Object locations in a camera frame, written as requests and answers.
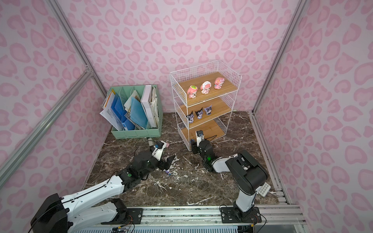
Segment white hood My Melody figurine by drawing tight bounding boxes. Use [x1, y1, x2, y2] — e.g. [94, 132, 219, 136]
[200, 81, 211, 94]

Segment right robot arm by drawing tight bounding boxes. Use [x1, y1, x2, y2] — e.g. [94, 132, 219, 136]
[191, 139, 269, 223]

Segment green hat pink figurine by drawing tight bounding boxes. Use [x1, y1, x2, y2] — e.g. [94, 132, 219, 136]
[187, 85, 198, 99]

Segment pink bow My Melody figurine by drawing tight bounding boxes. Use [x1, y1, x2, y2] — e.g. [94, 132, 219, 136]
[214, 77, 225, 89]

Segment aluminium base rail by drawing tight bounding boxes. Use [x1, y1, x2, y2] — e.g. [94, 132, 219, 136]
[81, 204, 310, 233]

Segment white calculator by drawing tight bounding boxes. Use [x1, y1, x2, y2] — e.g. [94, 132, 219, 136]
[256, 182, 271, 198]

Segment white wire wooden shelf rack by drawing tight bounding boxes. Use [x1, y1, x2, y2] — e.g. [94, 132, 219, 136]
[170, 60, 242, 150]

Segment large purple Kuromi doll figurine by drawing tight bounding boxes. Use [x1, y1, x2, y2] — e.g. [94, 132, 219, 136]
[204, 105, 212, 116]

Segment small black Kuromi figurine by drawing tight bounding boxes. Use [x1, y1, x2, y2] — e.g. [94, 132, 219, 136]
[187, 111, 194, 124]

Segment papers and folders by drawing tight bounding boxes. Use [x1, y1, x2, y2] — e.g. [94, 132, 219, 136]
[99, 85, 160, 131]

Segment aluminium frame profile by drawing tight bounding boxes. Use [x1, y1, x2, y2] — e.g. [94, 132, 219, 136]
[1, 1, 106, 187]

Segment mint green file organizer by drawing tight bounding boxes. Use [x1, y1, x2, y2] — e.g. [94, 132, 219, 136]
[100, 83, 164, 140]

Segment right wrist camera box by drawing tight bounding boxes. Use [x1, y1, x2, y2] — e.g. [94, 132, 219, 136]
[196, 130, 204, 146]

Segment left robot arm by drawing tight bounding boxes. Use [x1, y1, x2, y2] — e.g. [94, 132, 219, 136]
[30, 149, 175, 233]

